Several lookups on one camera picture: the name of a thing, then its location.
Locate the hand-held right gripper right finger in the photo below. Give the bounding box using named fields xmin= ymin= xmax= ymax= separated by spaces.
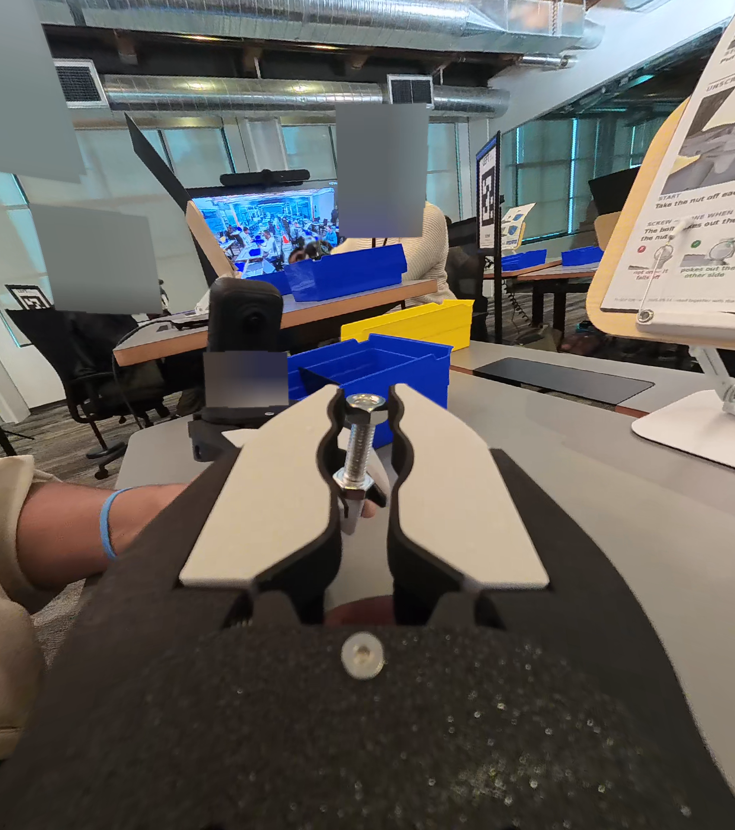
xmin=385 ymin=384 xmax=551 ymax=626

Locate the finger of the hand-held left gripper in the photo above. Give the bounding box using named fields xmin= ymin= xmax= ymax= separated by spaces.
xmin=340 ymin=489 xmax=368 ymax=538
xmin=366 ymin=454 xmax=389 ymax=508

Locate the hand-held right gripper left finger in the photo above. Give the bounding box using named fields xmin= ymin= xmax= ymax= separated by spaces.
xmin=178 ymin=385 xmax=347 ymax=626

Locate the steel hex bolt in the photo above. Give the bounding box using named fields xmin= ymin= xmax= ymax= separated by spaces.
xmin=343 ymin=392 xmax=389 ymax=477

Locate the blue divided storage bin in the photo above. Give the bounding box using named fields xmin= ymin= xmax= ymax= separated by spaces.
xmin=286 ymin=334 xmax=454 ymax=448

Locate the person's left forearm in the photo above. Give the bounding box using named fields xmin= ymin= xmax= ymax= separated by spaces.
xmin=17 ymin=483 xmax=115 ymax=591

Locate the person's left hand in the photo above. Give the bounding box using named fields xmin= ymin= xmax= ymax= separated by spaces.
xmin=113 ymin=483 xmax=190 ymax=564

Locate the black bin divider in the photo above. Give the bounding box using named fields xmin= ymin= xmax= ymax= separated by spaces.
xmin=301 ymin=366 xmax=342 ymax=399

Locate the blue wristband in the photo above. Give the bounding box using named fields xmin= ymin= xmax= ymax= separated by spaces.
xmin=99 ymin=488 xmax=135 ymax=562

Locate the yellow storage bin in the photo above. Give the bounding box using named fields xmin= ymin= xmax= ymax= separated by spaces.
xmin=340 ymin=300 xmax=475 ymax=354

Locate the black table panel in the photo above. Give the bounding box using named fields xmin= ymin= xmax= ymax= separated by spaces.
xmin=473 ymin=357 xmax=656 ymax=406

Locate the grey wood-edged table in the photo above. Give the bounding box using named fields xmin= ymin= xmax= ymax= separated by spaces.
xmin=448 ymin=337 xmax=735 ymax=484

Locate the black office chair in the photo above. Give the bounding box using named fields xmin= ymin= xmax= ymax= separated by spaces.
xmin=448 ymin=217 xmax=491 ymax=341
xmin=7 ymin=310 xmax=170 ymax=477

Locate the long blue storage bin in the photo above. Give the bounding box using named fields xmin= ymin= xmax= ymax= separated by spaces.
xmin=284 ymin=244 xmax=408 ymax=302

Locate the black white marker tag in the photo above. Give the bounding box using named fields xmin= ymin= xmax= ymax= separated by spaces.
xmin=6 ymin=284 xmax=54 ymax=312

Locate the black video bar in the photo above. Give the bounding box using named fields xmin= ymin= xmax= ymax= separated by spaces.
xmin=220 ymin=169 xmax=306 ymax=190

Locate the wooden instruction board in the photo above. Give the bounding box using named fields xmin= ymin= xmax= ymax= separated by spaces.
xmin=500 ymin=202 xmax=537 ymax=250

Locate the black diagonal beam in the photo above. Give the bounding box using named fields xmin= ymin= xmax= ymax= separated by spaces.
xmin=124 ymin=113 xmax=219 ymax=286

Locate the tall marker sign stand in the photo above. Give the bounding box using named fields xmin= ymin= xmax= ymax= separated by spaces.
xmin=474 ymin=131 xmax=504 ymax=345

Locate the white air vent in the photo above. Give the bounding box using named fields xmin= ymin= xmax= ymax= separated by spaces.
xmin=53 ymin=60 xmax=109 ymax=108
xmin=387 ymin=74 xmax=434 ymax=105

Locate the instruction board on white stand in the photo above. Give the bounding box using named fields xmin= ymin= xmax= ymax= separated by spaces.
xmin=586 ymin=0 xmax=735 ymax=484

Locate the wall television screen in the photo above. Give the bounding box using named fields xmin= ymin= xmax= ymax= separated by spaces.
xmin=186 ymin=183 xmax=342 ymax=280

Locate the silver air duct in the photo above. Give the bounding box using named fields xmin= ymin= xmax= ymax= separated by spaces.
xmin=102 ymin=74 xmax=511 ymax=118
xmin=37 ymin=0 xmax=605 ymax=53

